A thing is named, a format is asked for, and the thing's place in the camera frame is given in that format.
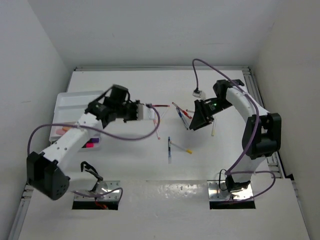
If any metal base plate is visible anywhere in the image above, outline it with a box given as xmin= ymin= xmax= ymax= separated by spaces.
xmin=207 ymin=180 xmax=255 ymax=201
xmin=74 ymin=181 xmax=123 ymax=202

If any white plastic organizer tray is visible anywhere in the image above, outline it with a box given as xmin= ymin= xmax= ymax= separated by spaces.
xmin=49 ymin=90 xmax=104 ymax=152

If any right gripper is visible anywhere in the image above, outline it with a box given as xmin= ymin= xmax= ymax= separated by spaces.
xmin=189 ymin=99 xmax=233 ymax=132

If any pink black highlighter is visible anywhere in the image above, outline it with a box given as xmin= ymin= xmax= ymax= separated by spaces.
xmin=82 ymin=142 xmax=95 ymax=149

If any blue gel pen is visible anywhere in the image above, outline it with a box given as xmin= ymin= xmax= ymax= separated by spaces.
xmin=167 ymin=136 xmax=172 ymax=164

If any red gel pen horizontal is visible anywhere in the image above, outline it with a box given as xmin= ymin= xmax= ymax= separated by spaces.
xmin=152 ymin=104 xmax=170 ymax=108

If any pink white marker pen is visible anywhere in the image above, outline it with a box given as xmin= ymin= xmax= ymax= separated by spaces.
xmin=153 ymin=119 xmax=161 ymax=140

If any orange eraser case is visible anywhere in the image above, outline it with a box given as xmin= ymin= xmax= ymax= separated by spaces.
xmin=61 ymin=126 xmax=72 ymax=133

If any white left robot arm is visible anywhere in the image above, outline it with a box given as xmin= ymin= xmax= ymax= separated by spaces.
xmin=26 ymin=84 xmax=144 ymax=201

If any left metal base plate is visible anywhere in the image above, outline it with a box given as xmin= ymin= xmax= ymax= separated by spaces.
xmin=74 ymin=181 xmax=123 ymax=202

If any yellow capped white marker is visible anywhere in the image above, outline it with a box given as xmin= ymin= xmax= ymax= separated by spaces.
xmin=170 ymin=141 xmax=193 ymax=154

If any red capped pen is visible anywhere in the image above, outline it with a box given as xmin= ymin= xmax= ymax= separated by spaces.
xmin=172 ymin=102 xmax=192 ymax=119

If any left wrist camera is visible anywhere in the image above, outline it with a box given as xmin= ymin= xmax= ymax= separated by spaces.
xmin=137 ymin=103 xmax=156 ymax=121

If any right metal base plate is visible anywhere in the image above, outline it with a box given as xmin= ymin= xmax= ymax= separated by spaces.
xmin=207 ymin=180 xmax=255 ymax=201

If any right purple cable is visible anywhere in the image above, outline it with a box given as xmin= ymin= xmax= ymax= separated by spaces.
xmin=192 ymin=58 xmax=277 ymax=205

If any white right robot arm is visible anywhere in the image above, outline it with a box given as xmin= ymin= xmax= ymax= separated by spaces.
xmin=189 ymin=79 xmax=282 ymax=192

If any yellow white marker right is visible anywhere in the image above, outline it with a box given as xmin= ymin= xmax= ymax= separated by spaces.
xmin=211 ymin=118 xmax=217 ymax=137

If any yellow tipped white marker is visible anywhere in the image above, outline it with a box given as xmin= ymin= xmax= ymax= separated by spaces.
xmin=160 ymin=107 xmax=170 ymax=121

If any purple black highlighter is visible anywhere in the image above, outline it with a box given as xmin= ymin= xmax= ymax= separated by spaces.
xmin=88 ymin=137 xmax=100 ymax=144

